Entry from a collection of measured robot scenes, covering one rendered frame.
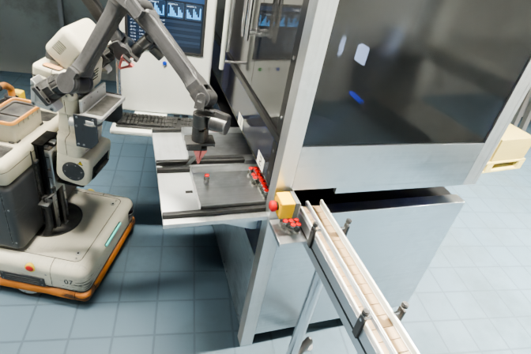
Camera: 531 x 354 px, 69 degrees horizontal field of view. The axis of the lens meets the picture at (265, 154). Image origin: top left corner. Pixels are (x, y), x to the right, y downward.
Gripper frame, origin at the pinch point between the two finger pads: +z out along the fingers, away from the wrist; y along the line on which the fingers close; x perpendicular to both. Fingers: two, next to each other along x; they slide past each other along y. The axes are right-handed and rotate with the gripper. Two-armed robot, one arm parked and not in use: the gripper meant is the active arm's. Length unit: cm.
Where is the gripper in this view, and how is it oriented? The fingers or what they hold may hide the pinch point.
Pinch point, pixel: (197, 160)
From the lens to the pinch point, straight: 142.6
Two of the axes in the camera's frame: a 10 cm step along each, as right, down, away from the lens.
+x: -2.8, -5.4, 7.9
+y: 9.5, -0.2, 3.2
